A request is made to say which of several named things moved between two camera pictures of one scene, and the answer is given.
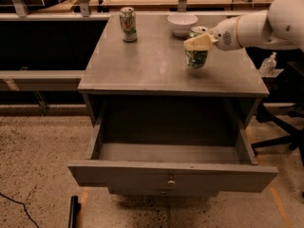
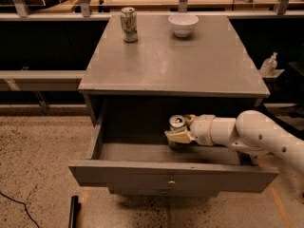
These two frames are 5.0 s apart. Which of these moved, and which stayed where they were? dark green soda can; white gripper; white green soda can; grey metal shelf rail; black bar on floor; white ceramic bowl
Moved: dark green soda can; white gripper
Stayed: white green soda can; white ceramic bowl; black bar on floor; grey metal shelf rail
